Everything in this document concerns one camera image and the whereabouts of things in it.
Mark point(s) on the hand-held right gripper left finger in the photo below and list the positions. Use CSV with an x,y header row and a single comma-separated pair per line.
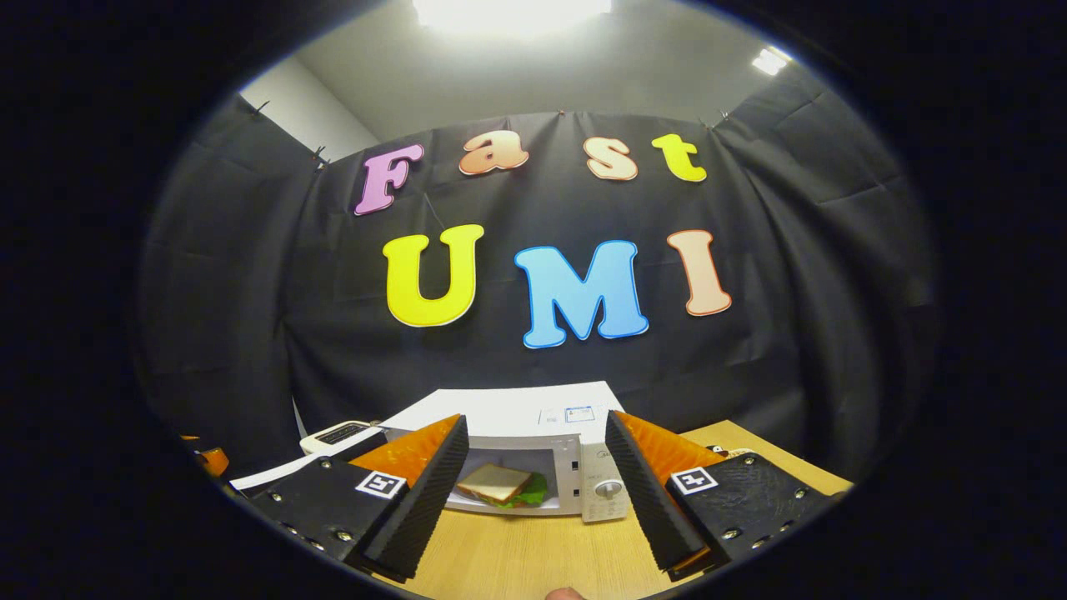
x,y
433,492

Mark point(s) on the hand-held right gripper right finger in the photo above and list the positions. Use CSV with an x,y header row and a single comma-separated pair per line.
x,y
646,500

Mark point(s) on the lettuce sandwich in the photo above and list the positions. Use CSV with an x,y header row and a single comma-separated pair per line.
x,y
492,483

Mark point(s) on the white microwave oven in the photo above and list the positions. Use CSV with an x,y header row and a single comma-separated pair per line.
x,y
517,412

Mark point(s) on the white toaster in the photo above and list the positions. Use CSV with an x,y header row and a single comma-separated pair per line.
x,y
342,433

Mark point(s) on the small ceiling light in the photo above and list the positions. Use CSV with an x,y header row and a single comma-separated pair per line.
x,y
768,61

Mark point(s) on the large ceiling light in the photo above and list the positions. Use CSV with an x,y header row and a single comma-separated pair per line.
x,y
513,15

